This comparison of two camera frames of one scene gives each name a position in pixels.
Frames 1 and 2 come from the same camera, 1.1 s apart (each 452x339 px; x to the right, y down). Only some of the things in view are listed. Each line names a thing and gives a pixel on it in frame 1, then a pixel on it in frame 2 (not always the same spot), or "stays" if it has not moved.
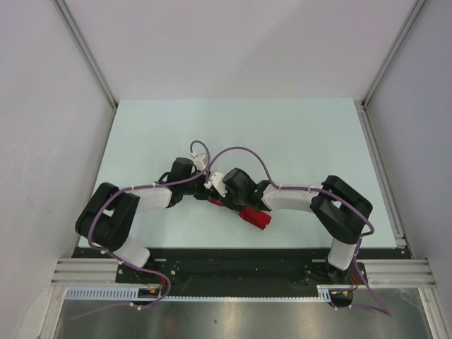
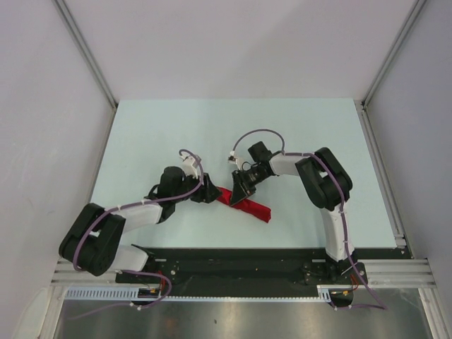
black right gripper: x=227 y=201 → x=241 y=188
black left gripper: x=205 y=193 stays
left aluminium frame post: x=89 y=61 stays
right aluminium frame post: x=361 y=104 stays
